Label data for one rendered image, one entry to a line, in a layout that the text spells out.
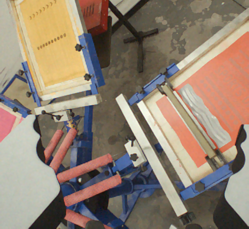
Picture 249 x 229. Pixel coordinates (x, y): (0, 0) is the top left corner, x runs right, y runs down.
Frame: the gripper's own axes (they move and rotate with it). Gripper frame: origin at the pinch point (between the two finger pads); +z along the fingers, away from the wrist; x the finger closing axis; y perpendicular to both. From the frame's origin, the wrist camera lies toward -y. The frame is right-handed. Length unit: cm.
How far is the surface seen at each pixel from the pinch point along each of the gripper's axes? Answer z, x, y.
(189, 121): 60, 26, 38
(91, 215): 49, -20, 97
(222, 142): 56, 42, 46
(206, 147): 50, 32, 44
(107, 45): 131, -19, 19
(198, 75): 84, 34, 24
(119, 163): 62, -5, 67
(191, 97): 77, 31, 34
